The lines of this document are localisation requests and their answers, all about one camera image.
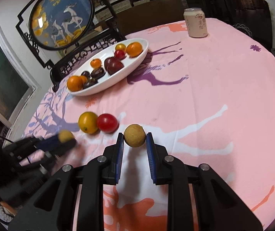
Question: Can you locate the white oval plate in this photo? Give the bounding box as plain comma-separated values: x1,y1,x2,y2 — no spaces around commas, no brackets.
69,38,149,96

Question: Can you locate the dark red plum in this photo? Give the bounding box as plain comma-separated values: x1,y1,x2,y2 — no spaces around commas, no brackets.
107,61,124,75
104,57,118,70

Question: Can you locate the large orange front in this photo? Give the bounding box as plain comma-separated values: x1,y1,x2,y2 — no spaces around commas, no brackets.
126,42,143,57

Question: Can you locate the large orange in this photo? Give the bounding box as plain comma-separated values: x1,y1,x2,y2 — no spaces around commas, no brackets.
66,76,83,92
126,42,143,57

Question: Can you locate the dark cherry plum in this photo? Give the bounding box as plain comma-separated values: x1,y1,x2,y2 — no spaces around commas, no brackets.
81,71,90,78

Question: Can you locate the orange tangerine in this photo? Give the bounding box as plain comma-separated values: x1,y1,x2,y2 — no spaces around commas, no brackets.
80,75,88,84

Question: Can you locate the pink patterned tablecloth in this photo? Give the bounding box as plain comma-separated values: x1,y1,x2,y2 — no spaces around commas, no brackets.
24,18,275,228

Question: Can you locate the dark mangosteen on plate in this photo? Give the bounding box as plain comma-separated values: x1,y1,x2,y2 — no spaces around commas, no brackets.
90,67,106,79

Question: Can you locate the dark mangosteen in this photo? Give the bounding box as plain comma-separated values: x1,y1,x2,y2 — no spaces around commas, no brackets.
82,78,98,89
90,67,106,79

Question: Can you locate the round deer painting screen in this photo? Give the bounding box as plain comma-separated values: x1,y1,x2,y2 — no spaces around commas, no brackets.
16,0,125,92

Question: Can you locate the small red cherry tomato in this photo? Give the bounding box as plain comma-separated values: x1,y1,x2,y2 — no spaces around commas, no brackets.
114,49,126,60

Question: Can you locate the tan longan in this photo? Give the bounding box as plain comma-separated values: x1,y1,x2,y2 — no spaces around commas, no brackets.
124,124,146,148
57,129,75,143

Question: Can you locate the small yellow-orange fruit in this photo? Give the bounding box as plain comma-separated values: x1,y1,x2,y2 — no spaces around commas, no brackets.
115,43,126,52

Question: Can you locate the small orange mandarin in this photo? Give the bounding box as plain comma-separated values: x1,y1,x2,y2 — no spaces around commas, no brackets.
90,59,102,69

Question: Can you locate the beige beverage can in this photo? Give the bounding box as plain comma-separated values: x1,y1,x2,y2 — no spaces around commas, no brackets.
183,8,208,38

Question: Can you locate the black board behind table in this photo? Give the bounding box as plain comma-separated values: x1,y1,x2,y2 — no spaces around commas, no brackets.
186,0,273,50

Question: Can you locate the yellow passion fruit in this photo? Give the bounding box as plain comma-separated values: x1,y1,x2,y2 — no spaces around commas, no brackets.
78,112,98,135

